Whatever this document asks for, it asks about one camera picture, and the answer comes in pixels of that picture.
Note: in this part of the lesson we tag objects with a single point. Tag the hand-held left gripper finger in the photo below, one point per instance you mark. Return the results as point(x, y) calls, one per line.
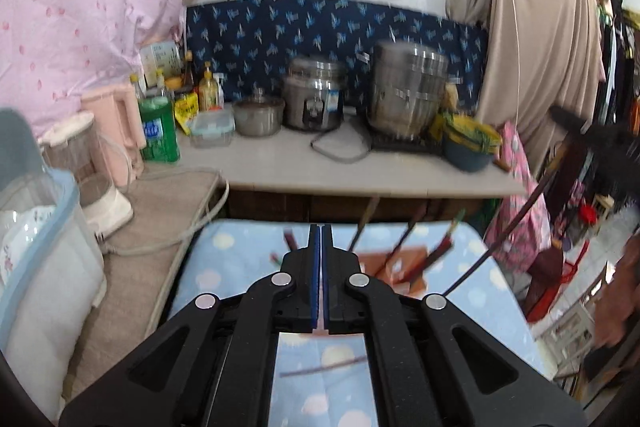
point(314, 279)
point(326, 279)

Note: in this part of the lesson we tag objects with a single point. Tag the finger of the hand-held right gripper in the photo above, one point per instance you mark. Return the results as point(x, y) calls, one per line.
point(575, 122)

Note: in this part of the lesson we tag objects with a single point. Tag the maroon chopstick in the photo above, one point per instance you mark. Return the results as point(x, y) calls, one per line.
point(289, 241)

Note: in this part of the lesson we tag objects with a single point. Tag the brown chopstick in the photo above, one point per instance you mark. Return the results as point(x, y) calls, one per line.
point(361, 227)

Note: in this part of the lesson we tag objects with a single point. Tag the dark red chopstick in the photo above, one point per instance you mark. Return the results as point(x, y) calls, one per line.
point(505, 232)
point(407, 232)

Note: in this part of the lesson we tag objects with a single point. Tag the green chopstick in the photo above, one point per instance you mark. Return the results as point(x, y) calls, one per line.
point(452, 227)

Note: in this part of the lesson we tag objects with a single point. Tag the person's right forearm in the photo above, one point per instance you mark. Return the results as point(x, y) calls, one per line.
point(622, 297)

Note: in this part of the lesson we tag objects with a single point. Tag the blue dotted tablecloth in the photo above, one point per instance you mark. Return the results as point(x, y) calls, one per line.
point(240, 257)

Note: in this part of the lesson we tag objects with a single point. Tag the pink floral cloth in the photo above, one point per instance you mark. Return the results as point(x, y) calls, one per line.
point(515, 187)

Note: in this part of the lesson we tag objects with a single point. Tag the hanging clothes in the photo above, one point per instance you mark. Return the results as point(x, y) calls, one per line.
point(620, 32)

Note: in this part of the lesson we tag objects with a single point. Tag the yellow green bag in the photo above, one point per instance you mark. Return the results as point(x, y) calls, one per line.
point(472, 129)

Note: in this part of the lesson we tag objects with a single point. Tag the blue basin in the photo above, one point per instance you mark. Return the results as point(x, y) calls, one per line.
point(467, 154)

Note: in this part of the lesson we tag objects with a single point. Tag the grey counter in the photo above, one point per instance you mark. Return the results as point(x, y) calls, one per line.
point(280, 169)

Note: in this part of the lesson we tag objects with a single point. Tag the red stool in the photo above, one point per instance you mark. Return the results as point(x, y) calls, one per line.
point(555, 272)

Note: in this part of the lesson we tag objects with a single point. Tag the black stove tray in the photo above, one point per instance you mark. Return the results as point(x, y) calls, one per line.
point(400, 145)

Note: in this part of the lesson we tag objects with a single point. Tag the large steel pot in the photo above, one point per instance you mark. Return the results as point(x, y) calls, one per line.
point(407, 92)

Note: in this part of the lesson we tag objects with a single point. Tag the small steel pot with lid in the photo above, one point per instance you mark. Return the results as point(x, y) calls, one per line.
point(257, 116)

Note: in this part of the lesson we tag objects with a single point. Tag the beige mat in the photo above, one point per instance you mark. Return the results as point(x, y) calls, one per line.
point(145, 232)

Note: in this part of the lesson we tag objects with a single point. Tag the clear food container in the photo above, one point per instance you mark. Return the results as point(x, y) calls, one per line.
point(212, 129)

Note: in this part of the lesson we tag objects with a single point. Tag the steel cooker pot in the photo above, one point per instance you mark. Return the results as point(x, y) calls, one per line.
point(315, 97)

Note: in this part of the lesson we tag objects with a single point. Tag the yellow packet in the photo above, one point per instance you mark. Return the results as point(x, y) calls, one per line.
point(186, 114)

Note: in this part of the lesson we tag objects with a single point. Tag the green detergent bottle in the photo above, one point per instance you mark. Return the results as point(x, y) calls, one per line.
point(160, 132)

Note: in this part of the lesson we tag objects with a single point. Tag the yellow oil bottle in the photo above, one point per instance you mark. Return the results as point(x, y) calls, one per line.
point(207, 89)

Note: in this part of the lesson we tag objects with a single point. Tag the white clear juicer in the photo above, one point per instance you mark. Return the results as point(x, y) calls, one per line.
point(95, 177)

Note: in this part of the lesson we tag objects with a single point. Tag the dark sauce bottle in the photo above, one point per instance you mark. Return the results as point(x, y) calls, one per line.
point(188, 71)

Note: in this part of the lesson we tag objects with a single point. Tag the pink kettle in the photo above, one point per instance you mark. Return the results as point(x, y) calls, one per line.
point(117, 127)

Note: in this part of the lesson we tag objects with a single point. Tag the navy printed cloth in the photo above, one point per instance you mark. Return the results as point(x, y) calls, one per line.
point(260, 32)

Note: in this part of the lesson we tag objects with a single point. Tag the white storage box blue lid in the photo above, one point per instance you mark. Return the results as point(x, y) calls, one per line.
point(45, 282)

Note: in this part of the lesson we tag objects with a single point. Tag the white carton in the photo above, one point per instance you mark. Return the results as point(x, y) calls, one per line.
point(161, 57)

